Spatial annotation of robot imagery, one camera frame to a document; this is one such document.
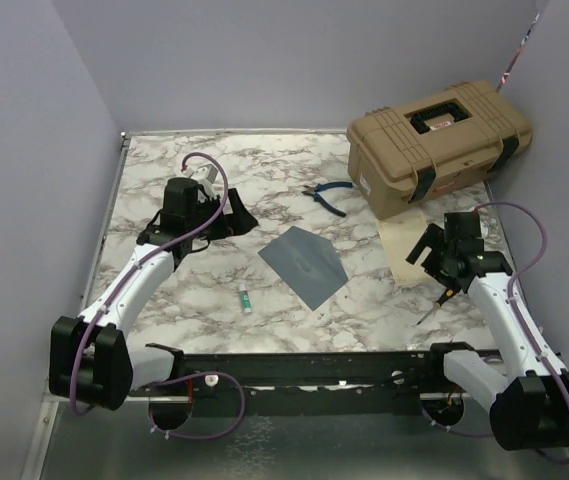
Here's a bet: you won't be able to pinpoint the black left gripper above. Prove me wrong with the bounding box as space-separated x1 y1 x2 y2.
187 187 258 240

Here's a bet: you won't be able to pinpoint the cream letter paper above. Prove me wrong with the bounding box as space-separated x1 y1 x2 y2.
376 208 435 286

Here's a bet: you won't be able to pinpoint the green white glue stick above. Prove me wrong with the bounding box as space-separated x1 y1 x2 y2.
239 284 252 314

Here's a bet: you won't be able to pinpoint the grey envelope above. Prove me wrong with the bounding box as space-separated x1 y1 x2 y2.
258 226 348 310

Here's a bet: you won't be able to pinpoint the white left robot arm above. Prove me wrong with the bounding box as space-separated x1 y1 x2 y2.
48 177 258 410

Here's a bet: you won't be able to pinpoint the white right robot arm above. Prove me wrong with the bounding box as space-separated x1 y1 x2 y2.
406 211 569 452

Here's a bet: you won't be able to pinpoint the yellow black screwdriver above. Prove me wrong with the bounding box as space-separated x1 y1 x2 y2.
416 289 458 326

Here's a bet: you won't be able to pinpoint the tan plastic toolbox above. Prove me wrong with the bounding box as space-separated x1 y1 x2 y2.
346 80 533 220

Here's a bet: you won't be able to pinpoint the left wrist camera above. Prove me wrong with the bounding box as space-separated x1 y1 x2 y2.
184 164 219 196

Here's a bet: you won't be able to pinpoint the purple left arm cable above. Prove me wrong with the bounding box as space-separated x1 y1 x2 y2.
71 152 230 417

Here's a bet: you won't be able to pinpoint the blue handled pliers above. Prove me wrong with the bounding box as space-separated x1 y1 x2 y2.
301 180 354 218

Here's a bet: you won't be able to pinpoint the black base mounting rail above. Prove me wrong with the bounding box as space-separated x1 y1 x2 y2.
130 342 470 417

